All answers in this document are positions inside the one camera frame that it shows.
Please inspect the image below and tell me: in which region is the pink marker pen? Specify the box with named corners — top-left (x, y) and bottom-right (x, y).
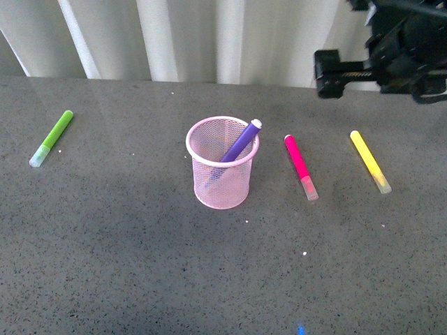
top-left (284, 134), bottom-right (319, 201)

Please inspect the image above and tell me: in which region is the green marker pen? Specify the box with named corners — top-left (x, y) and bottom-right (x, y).
top-left (29, 110), bottom-right (73, 168)

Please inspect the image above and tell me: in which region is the white curtain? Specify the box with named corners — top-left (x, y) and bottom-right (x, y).
top-left (1, 1), bottom-right (370, 87)

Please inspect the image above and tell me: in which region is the yellow marker pen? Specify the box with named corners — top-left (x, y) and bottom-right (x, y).
top-left (350, 131), bottom-right (392, 194)

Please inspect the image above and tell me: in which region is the purple marker pen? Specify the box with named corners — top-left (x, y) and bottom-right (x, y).
top-left (204, 118), bottom-right (263, 191)

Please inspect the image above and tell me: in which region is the pink mesh cup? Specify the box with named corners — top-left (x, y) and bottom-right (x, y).
top-left (186, 116), bottom-right (260, 209)

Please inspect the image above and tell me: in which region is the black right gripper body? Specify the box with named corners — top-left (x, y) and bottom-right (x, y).
top-left (314, 1), bottom-right (446, 104)

